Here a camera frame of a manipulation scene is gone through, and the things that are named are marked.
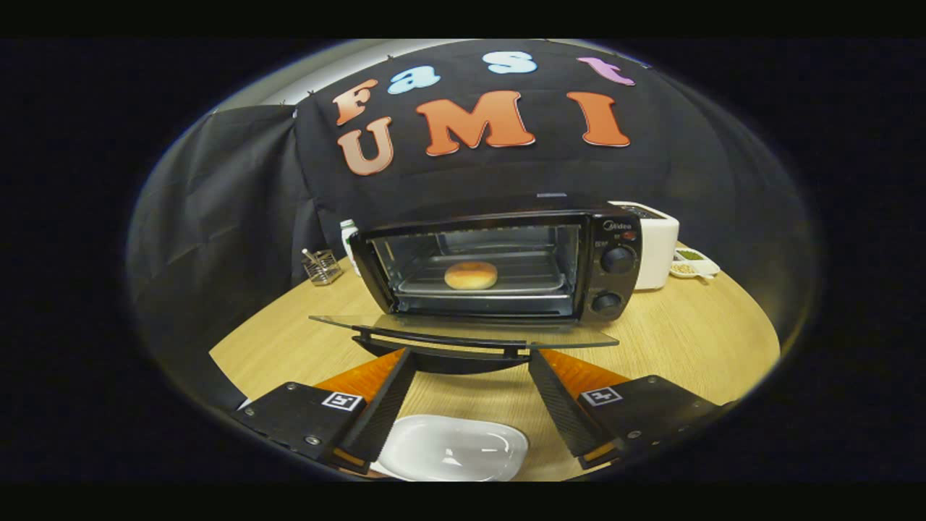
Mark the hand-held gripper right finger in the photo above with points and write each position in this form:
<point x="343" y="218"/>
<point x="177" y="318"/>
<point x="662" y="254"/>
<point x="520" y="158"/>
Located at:
<point x="561" y="412"/>

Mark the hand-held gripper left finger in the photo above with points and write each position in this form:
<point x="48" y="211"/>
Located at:
<point x="383" y="412"/>

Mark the black toaster oven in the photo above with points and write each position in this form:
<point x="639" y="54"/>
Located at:
<point x="615" y="282"/>

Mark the sugared orange donut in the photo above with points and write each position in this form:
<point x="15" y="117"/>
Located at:
<point x="470" y="276"/>

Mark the metal oven tray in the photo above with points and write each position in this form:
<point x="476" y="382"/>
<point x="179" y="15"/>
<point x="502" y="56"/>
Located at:
<point x="532" y="278"/>

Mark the white bread toaster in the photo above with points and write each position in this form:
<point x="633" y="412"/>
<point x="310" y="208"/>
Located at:
<point x="658" y="253"/>

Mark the white rectangular plate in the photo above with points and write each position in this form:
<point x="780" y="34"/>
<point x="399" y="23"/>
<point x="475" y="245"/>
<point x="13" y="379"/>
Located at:
<point x="448" y="449"/>

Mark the small clear holder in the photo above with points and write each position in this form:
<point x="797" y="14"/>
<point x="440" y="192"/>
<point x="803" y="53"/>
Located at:
<point x="322" y="268"/>

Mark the white bottle green label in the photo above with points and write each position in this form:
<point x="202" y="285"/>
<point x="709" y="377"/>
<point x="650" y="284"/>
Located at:
<point x="349" y="242"/>

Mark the white divided snack dish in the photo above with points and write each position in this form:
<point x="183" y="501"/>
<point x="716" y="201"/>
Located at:
<point x="694" y="264"/>

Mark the black backdrop cloth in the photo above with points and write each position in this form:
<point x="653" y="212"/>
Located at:
<point x="217" y="217"/>

